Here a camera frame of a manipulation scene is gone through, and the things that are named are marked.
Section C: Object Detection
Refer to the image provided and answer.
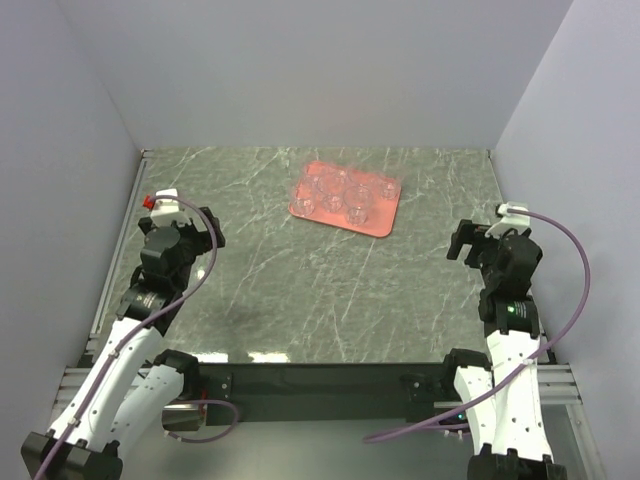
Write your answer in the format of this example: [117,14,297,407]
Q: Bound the clear glass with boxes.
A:
[301,161,327,191]
[378,174,401,200]
[317,170,348,199]
[290,183,316,217]
[343,185,373,226]
[321,194,344,214]

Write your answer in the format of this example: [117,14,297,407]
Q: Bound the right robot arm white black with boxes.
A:
[440,220,568,479]

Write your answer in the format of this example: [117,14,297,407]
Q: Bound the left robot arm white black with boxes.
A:
[21,194,225,479]

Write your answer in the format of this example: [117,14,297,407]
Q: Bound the pink plastic tray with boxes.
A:
[288,162,401,238]

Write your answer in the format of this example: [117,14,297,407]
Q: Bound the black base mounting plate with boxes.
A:
[200,363,461,422]

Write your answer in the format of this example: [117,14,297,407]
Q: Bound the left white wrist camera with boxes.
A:
[143,188,191,227]

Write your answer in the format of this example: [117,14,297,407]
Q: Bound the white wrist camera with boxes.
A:
[143,188,191,227]
[485,202,531,239]

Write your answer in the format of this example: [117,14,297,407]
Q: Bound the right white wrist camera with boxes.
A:
[485,202,531,239]

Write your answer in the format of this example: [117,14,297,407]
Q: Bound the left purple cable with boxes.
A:
[29,197,242,480]

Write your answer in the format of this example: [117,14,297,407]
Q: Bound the aluminium rail frame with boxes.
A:
[27,148,151,480]

